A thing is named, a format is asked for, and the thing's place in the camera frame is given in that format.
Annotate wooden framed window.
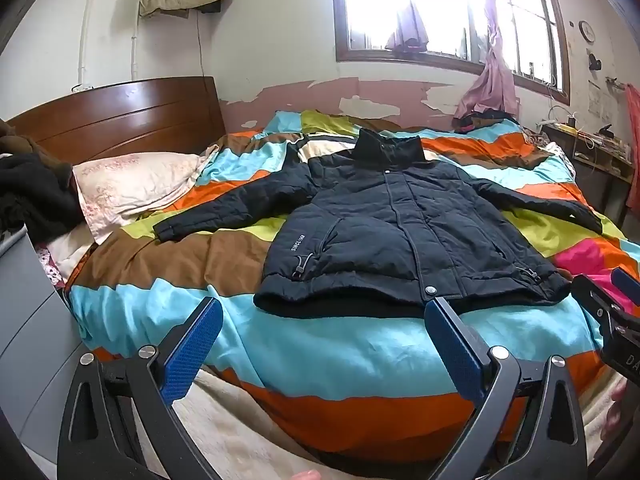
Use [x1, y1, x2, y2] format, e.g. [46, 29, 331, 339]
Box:
[331, 0, 572, 106]

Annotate person's right hand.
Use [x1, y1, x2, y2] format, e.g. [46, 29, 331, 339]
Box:
[601, 379, 632, 442]

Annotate dark clothes heap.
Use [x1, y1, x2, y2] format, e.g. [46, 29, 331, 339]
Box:
[452, 109, 522, 134]

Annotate black wall cable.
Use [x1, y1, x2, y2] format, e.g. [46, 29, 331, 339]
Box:
[195, 7, 207, 80]

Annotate pile of dark clothes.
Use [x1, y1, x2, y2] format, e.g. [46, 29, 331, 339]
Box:
[0, 120, 84, 247]

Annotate dark navy padded jacket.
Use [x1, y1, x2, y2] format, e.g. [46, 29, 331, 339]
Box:
[152, 128, 604, 320]

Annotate brown wooden headboard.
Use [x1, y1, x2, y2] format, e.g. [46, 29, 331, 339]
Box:
[0, 76, 227, 167]

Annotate red hanging cloth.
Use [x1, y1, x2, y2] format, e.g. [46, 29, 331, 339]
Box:
[622, 82, 640, 211]

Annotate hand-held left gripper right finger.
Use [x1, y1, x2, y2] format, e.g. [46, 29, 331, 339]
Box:
[424, 296, 589, 480]

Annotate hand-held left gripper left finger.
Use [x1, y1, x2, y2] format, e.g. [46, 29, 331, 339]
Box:
[57, 296, 224, 480]

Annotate colourful patchwork duvet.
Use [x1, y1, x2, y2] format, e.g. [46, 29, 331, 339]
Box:
[65, 108, 640, 461]

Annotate pink curtain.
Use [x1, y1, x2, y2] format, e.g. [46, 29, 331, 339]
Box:
[452, 0, 519, 122]

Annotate pale floral pillow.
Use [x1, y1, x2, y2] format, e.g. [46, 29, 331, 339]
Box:
[72, 145, 221, 246]

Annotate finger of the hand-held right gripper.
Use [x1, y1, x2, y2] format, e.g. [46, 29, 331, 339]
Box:
[611, 266, 640, 311]
[570, 273, 623, 333]

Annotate cluttered wooden desk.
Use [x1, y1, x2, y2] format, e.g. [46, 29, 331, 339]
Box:
[542, 119, 636, 228]

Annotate hanging dark garment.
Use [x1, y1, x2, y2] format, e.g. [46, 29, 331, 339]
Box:
[385, 0, 431, 54]

